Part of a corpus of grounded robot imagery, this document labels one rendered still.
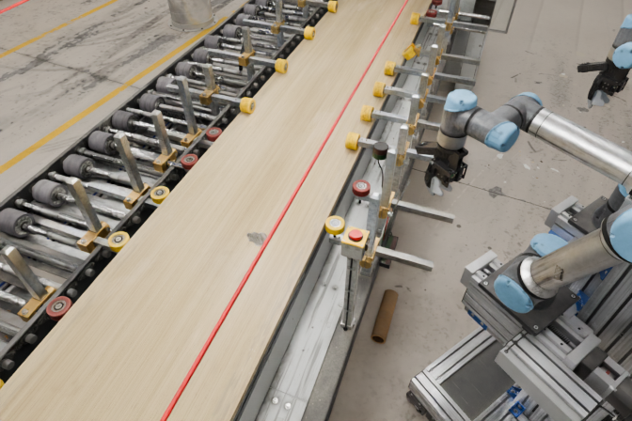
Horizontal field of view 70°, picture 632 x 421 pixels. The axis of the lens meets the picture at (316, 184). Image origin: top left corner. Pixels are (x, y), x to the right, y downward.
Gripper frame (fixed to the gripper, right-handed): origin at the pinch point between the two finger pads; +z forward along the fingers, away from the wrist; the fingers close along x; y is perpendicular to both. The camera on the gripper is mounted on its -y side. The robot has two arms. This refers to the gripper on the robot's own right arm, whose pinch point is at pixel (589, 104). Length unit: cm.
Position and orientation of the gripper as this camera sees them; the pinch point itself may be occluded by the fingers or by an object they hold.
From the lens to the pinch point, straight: 206.2
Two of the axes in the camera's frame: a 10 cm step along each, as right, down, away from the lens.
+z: 0.0, 7.3, 6.9
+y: 5.7, 5.6, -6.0
